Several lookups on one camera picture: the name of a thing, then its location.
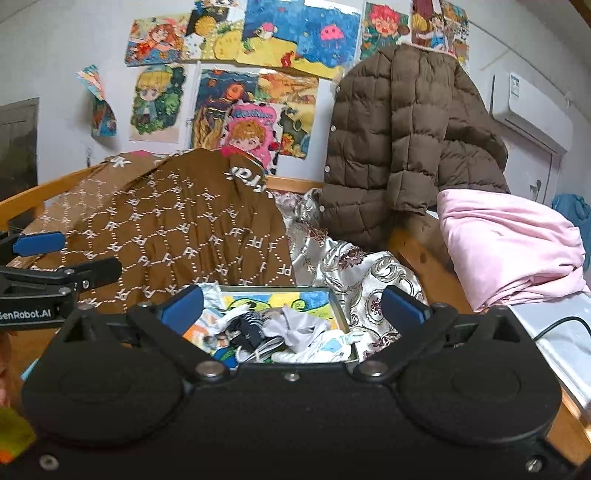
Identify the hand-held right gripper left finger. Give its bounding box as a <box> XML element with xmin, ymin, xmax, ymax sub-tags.
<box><xmin>65</xmin><ymin>285</ymin><xmax>232</xmax><ymax>380</ymax></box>

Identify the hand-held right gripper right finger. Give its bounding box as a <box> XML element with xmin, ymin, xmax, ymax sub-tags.
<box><xmin>355</xmin><ymin>285</ymin><xmax>527</xmax><ymax>381</ymax></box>

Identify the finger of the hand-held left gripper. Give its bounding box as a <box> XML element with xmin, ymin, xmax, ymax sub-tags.
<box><xmin>0</xmin><ymin>232</ymin><xmax>66</xmax><ymax>257</ymax></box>
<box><xmin>0</xmin><ymin>257</ymin><xmax>122</xmax><ymax>296</ymax></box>

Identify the white cartoon face cloth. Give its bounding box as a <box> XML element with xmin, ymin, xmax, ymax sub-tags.
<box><xmin>185</xmin><ymin>318</ymin><xmax>241</xmax><ymax>358</ymax></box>

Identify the grey tray box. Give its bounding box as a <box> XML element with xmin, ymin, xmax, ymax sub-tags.
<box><xmin>185</xmin><ymin>285</ymin><xmax>361</xmax><ymax>370</ymax></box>

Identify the silver floral bedsheet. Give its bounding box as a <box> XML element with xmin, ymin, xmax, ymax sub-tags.
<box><xmin>272</xmin><ymin>187</ymin><xmax>430</xmax><ymax>365</ymax></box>

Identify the black white striped sock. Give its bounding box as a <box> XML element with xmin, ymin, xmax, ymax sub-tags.
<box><xmin>217</xmin><ymin>309</ymin><xmax>274</xmax><ymax>365</ymax></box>

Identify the brown patterned quilt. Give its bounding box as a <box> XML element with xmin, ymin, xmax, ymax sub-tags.
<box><xmin>23</xmin><ymin>150</ymin><xmax>296</xmax><ymax>310</ymax></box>

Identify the grey cloth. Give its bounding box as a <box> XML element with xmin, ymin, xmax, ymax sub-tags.
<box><xmin>263</xmin><ymin>307</ymin><xmax>331</xmax><ymax>352</ymax></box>

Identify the pink folded cloth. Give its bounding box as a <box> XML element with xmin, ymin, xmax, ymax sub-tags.
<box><xmin>436</xmin><ymin>188</ymin><xmax>591</xmax><ymax>313</ymax></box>

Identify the colourful striped blanket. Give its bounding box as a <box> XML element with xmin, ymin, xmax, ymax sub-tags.
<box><xmin>0</xmin><ymin>332</ymin><xmax>38</xmax><ymax>464</ymax></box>

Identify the folded colourful paper poster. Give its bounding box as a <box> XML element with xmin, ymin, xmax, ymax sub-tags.
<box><xmin>76</xmin><ymin>65</ymin><xmax>117</xmax><ymax>138</ymax></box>

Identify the brown puffer jacket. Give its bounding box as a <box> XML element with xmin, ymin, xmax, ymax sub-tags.
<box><xmin>318</xmin><ymin>44</ymin><xmax>511</xmax><ymax>252</ymax></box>

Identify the pink cartoon child poster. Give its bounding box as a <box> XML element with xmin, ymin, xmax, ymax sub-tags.
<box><xmin>221</xmin><ymin>102</ymin><xmax>279</xmax><ymax>175</ymax></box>

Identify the blond child green poster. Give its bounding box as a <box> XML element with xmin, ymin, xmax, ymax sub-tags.
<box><xmin>129</xmin><ymin>65</ymin><xmax>186</xmax><ymax>142</ymax></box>

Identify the dark blue orange swirl poster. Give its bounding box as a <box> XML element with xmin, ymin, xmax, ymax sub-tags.
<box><xmin>191</xmin><ymin>69</ymin><xmax>259</xmax><ymax>151</ymax></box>

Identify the dark yellow figure poster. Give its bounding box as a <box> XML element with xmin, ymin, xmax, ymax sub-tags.
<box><xmin>277</xmin><ymin>104</ymin><xmax>311</xmax><ymax>161</ymax></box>

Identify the white air conditioner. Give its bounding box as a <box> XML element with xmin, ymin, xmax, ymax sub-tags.
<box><xmin>489</xmin><ymin>71</ymin><xmax>573</xmax><ymax>153</ymax></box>

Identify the red-haired mermaid girl poster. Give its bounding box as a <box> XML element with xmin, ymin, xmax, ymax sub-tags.
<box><xmin>124</xmin><ymin>16</ymin><xmax>190</xmax><ymax>66</ymax></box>

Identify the orange landscape poster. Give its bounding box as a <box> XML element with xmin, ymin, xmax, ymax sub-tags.
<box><xmin>256</xmin><ymin>74</ymin><xmax>320</xmax><ymax>105</ymax></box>

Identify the black and yellow dotted poster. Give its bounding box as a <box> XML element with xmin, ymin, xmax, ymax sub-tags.
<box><xmin>185</xmin><ymin>0</ymin><xmax>246</xmax><ymax>62</ymax></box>

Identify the cartoon children poster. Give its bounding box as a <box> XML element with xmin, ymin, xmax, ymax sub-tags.
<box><xmin>411</xmin><ymin>0</ymin><xmax>470</xmax><ymax>66</ymax></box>

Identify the red-haired child face poster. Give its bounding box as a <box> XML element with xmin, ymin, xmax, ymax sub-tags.
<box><xmin>360</xmin><ymin>2</ymin><xmax>411</xmax><ymax>50</ymax></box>

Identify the blue sea jellyfish poster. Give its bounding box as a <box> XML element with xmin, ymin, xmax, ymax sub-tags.
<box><xmin>238</xmin><ymin>0</ymin><xmax>362</xmax><ymax>80</ymax></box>

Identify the wooden bed frame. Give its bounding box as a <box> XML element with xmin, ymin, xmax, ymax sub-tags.
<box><xmin>0</xmin><ymin>164</ymin><xmax>591</xmax><ymax>462</ymax></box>

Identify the dark wall panel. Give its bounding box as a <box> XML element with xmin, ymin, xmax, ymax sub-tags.
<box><xmin>0</xmin><ymin>98</ymin><xmax>40</xmax><ymax>201</ymax></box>

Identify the black cable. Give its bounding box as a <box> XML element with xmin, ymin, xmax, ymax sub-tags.
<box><xmin>533</xmin><ymin>316</ymin><xmax>591</xmax><ymax>343</ymax></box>

